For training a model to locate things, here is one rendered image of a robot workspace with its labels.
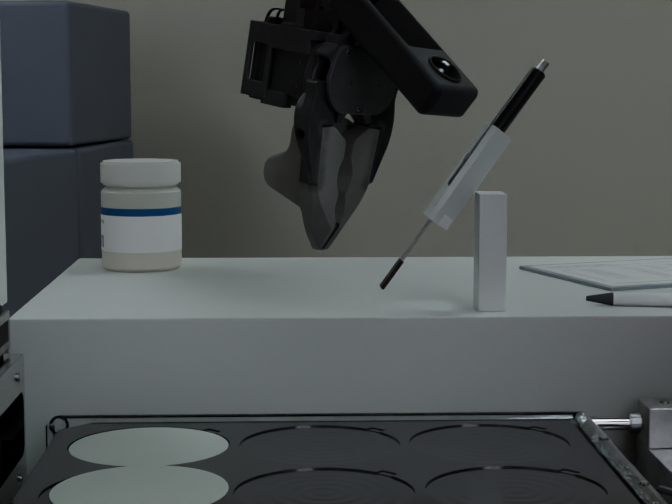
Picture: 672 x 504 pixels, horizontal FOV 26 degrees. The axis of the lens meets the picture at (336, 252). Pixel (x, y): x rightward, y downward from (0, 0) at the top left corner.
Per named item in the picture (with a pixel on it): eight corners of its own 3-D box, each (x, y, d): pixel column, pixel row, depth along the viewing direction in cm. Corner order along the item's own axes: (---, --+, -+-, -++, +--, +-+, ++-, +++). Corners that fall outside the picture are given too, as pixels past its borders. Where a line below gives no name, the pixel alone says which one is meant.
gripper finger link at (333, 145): (271, 234, 106) (290, 108, 104) (332, 253, 102) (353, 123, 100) (242, 235, 103) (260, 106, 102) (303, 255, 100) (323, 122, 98)
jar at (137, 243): (96, 273, 125) (94, 162, 124) (106, 263, 132) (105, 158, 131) (179, 272, 125) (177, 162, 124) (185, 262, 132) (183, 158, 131)
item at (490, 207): (427, 312, 104) (428, 125, 102) (422, 304, 107) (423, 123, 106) (512, 312, 104) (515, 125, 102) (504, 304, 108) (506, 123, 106)
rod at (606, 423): (581, 435, 100) (581, 415, 100) (577, 430, 101) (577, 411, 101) (647, 435, 100) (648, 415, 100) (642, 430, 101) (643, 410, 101)
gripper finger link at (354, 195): (300, 232, 108) (318, 109, 106) (360, 251, 104) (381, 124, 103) (271, 234, 106) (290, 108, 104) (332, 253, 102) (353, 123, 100)
